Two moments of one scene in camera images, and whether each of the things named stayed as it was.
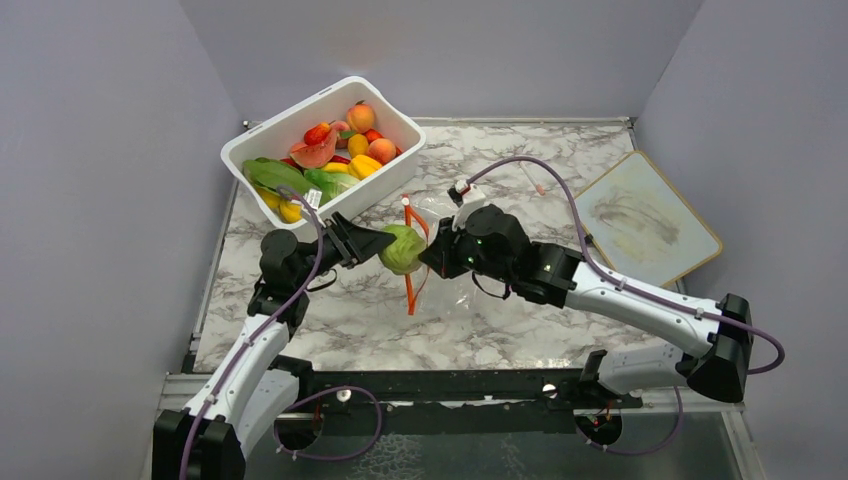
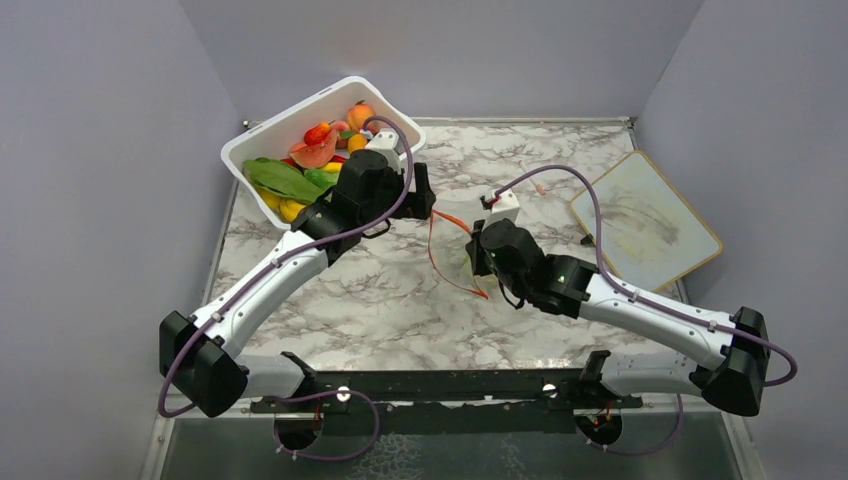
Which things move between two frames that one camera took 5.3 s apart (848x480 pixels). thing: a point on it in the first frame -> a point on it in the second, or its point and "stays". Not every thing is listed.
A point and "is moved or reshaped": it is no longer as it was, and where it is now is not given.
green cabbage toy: x=402 y=256 is moved or reshaped
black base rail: x=399 y=403 stays
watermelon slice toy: x=315 y=155 stays
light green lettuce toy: x=331 y=185 stays
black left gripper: x=363 y=241 -> x=417 y=205
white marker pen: x=541 y=191 stays
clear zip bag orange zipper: x=448 y=310 is moved or reshaped
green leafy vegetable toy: x=272 y=175 stays
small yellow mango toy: x=358 y=145 stays
